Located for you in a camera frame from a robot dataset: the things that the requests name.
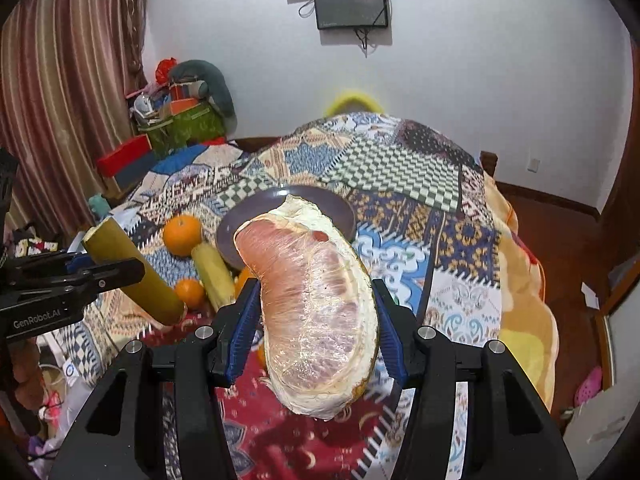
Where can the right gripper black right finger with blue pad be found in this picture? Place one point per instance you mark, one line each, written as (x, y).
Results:
(511, 434)

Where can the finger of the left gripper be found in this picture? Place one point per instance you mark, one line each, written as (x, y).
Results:
(102, 277)
(50, 263)

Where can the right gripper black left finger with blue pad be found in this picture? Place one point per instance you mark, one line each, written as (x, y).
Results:
(118, 433)

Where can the long yellow sugarcane piece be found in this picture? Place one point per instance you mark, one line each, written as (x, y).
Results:
(107, 243)

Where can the large Dole orange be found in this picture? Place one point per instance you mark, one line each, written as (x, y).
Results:
(241, 279)

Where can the peeled pomelo wedge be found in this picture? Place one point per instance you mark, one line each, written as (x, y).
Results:
(318, 309)

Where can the small mandarin front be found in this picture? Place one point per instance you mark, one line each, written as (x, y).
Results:
(261, 356)

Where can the small mandarin between canes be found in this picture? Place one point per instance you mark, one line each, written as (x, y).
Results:
(191, 292)

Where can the short yellow sugarcane piece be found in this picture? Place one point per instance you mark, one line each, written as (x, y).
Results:
(214, 275)

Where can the small mandarin near plate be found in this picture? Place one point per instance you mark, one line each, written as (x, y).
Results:
(181, 234)

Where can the yellow orange blanket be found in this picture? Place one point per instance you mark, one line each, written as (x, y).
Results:
(527, 323)

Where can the red blue box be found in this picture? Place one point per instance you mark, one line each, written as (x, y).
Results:
(128, 164)

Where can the purple round plate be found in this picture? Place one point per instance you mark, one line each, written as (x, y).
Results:
(330, 204)

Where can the striped pink curtain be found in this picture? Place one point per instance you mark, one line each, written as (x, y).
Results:
(66, 69)

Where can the patchwork patterned bedspread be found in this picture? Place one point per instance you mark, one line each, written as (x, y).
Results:
(422, 226)

